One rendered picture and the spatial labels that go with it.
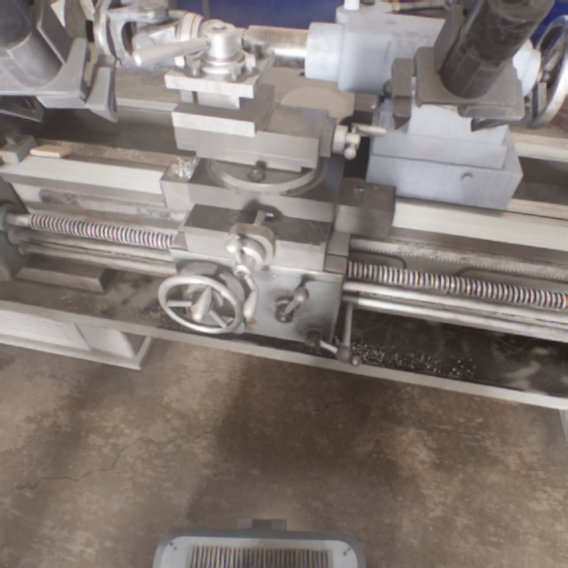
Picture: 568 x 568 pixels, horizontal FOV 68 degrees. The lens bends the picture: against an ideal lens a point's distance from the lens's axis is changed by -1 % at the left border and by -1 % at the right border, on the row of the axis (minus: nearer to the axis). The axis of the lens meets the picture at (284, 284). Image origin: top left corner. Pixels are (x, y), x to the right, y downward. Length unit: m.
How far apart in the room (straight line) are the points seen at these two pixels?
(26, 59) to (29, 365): 1.55
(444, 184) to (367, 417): 0.91
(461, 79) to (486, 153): 0.58
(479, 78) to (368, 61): 0.55
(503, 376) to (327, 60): 0.96
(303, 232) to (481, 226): 0.41
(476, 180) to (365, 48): 0.38
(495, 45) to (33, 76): 0.43
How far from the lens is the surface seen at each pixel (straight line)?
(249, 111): 0.90
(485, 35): 0.45
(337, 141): 0.91
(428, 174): 1.06
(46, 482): 1.71
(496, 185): 1.10
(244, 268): 0.82
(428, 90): 0.50
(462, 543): 1.60
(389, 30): 1.02
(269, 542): 1.24
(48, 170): 1.27
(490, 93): 0.52
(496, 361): 1.40
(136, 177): 1.15
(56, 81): 0.54
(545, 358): 1.48
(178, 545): 1.26
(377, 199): 1.00
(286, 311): 0.98
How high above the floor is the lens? 1.48
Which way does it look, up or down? 50 degrees down
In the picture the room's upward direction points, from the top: 1 degrees clockwise
